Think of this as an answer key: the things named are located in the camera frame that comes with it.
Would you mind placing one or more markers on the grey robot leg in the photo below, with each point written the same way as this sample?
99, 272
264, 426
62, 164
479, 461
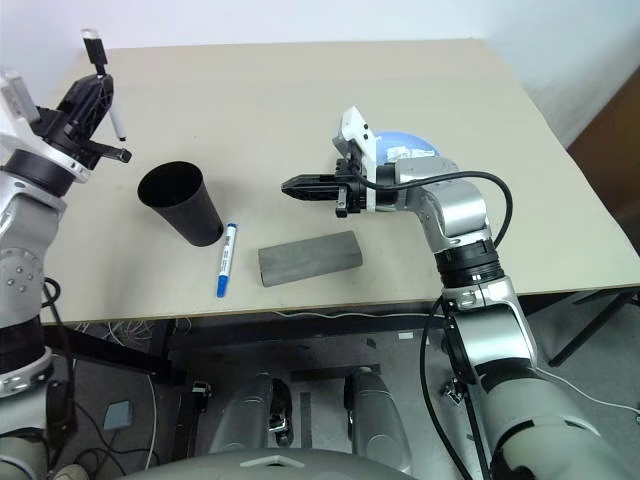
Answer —
245, 415
375, 415

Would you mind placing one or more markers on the white shoe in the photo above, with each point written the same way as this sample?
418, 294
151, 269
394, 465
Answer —
72, 473

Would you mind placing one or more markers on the grey glasses case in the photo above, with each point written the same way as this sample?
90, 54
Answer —
307, 257

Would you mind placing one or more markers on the light blue plate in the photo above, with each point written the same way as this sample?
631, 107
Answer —
400, 137

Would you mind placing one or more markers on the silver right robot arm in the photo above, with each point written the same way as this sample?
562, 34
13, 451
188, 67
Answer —
460, 215

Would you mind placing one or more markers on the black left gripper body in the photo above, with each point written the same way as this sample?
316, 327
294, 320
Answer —
60, 130

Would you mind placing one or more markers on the silver black frame clamp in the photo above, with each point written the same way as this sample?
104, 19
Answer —
452, 390
201, 390

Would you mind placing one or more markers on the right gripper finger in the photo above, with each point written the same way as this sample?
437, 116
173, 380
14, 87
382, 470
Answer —
312, 181
315, 194

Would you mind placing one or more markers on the black capped whiteboard marker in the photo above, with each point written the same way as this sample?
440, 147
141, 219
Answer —
95, 50

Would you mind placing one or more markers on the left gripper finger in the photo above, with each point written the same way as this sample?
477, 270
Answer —
92, 107
71, 97

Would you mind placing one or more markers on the grey left robot leg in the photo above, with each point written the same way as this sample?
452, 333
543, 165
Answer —
245, 415

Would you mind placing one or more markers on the black plastic cup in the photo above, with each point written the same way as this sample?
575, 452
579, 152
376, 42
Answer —
185, 215

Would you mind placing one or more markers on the brown wooden cabinet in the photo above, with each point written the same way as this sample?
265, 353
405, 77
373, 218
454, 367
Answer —
615, 150

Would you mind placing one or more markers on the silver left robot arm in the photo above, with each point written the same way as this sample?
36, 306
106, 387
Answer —
25, 220

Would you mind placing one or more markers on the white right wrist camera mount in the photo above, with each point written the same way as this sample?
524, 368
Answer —
357, 127

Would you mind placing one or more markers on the blue whiteboard marker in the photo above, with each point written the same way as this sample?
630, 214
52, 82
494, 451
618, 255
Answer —
227, 255

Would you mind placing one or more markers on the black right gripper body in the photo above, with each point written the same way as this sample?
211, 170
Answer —
352, 195

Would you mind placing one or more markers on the grey right robot leg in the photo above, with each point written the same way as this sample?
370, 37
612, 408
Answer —
375, 415

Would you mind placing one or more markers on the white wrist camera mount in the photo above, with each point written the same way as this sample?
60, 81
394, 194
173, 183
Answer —
15, 97
357, 127

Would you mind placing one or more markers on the grey robot torso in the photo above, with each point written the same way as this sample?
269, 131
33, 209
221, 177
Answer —
270, 467

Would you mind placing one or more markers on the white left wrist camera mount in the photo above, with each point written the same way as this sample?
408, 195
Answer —
15, 97

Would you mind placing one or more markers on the grey foot pedal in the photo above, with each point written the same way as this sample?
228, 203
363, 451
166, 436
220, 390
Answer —
118, 414

